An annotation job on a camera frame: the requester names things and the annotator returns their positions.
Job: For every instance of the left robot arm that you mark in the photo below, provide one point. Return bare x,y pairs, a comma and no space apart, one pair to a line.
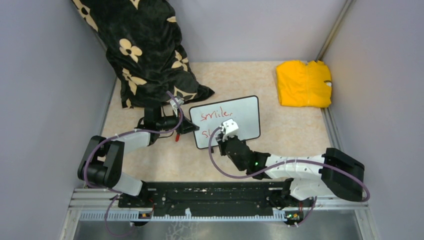
102,162

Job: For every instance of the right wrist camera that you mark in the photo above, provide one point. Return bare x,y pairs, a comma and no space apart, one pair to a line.
228,129

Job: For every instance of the yellow folded cloth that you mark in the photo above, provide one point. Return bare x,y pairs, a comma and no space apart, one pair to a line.
304,84

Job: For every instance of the aluminium side rail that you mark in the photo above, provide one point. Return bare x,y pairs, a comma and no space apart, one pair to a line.
334,142

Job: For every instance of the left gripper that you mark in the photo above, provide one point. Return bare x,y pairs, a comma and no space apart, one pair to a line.
186,127

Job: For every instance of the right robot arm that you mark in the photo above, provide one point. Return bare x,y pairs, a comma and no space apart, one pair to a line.
304,175

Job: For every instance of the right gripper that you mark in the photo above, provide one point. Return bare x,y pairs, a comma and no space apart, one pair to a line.
222,144

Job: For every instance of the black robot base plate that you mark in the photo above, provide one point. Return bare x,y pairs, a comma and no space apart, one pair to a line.
213,200

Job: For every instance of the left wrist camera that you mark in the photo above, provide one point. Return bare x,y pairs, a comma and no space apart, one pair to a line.
175,103

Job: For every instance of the black floral blanket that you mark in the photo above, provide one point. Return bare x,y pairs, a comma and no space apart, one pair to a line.
144,47

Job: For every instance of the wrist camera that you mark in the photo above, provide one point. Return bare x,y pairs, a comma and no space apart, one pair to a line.
175,103
228,129

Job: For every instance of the black framed whiteboard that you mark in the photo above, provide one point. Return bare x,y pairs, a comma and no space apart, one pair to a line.
244,111

